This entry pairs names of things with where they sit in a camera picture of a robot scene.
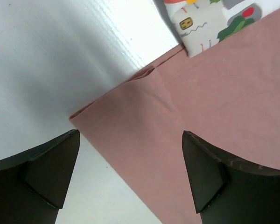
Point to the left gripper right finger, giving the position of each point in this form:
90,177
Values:
228,189

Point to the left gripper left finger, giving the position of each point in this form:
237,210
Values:
35,182

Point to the pink t shirt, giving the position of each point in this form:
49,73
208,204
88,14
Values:
228,95

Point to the folded printed white t shirt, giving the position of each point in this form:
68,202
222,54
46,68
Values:
202,24

